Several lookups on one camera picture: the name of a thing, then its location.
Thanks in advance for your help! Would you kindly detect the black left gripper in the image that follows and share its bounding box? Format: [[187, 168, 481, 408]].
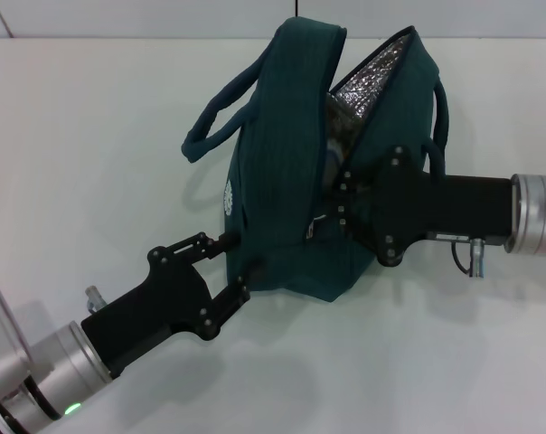
[[80, 231, 274, 377]]

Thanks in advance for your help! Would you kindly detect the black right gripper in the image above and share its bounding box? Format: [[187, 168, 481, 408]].
[[334, 145, 514, 269]]

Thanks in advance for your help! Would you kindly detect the metal zipper pull ring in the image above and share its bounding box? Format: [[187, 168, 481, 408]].
[[305, 215, 328, 241]]

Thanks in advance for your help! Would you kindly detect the dark teal insulated bag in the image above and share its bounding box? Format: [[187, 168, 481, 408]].
[[181, 16, 450, 303]]

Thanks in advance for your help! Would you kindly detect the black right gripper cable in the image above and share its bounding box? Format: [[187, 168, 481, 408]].
[[451, 240, 472, 275]]

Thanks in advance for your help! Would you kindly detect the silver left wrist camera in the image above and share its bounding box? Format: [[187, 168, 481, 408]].
[[0, 266, 35, 377]]

